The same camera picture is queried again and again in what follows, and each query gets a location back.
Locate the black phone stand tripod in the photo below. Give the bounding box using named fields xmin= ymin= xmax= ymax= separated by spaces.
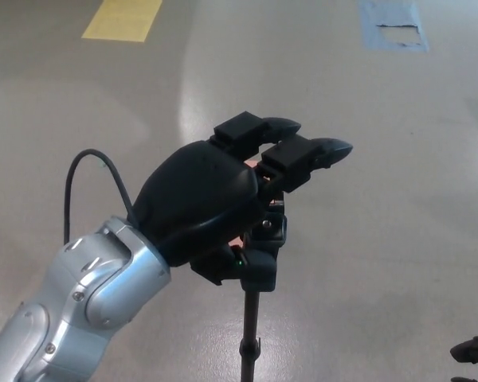
xmin=238 ymin=200 xmax=288 ymax=382

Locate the pink floor tape patch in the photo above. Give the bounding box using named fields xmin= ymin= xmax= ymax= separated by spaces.
xmin=227 ymin=158 xmax=284 ymax=250

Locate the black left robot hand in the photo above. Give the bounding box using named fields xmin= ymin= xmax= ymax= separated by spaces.
xmin=131 ymin=111 xmax=355 ymax=287

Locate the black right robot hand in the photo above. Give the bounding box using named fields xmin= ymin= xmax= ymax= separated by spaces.
xmin=449 ymin=334 xmax=478 ymax=382

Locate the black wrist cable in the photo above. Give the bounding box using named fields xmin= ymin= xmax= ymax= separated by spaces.
xmin=63 ymin=148 xmax=139 ymax=246

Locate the yellow floor tape patch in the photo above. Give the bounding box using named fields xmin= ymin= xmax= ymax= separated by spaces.
xmin=81 ymin=0 xmax=164 ymax=43

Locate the torn blue floor tape patch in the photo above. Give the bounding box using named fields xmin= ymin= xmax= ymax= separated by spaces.
xmin=358 ymin=0 xmax=429 ymax=53

